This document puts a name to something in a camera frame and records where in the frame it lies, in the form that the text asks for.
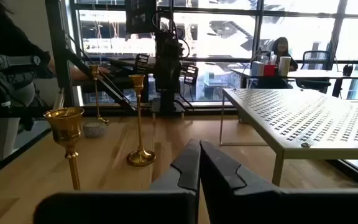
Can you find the small black object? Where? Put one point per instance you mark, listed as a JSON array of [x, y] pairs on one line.
[[347, 70]]

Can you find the blue and white box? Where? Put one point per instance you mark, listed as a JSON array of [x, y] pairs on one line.
[[257, 68]]

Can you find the black monitor screen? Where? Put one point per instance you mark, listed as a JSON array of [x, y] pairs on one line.
[[140, 15]]

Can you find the pale metal strip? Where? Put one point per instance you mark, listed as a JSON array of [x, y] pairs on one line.
[[59, 99]]

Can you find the green perforated metal shelf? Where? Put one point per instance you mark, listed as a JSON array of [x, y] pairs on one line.
[[306, 118]]

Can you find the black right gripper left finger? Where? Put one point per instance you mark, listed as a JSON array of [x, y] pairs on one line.
[[172, 199]]

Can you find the black metal frame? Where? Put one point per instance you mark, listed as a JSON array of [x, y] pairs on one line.
[[59, 62]]

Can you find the pale mottled ceramic candle bowl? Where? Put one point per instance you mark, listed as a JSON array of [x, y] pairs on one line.
[[94, 130]]

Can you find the clear plastic bottle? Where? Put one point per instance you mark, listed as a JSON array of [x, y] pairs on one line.
[[272, 58]]

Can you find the black keyboard tray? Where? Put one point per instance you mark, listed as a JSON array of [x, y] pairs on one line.
[[120, 70]]

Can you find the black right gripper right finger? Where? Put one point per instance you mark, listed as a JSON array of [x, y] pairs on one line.
[[244, 199]]

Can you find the black mesh office chair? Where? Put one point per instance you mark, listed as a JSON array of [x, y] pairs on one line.
[[315, 59]]

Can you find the seated person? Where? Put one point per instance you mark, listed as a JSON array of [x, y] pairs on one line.
[[280, 46]]

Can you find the white cylinder container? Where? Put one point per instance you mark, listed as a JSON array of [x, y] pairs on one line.
[[284, 66]]

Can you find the person's hand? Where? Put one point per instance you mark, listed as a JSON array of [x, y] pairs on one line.
[[103, 70]]

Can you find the red box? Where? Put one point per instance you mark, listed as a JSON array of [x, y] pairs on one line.
[[269, 70]]

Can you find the black box with white labels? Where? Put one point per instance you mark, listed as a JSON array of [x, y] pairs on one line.
[[191, 74], [141, 63]]

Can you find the tall gold brass candlestick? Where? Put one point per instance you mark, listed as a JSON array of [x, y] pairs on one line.
[[97, 93], [65, 124], [139, 118]]

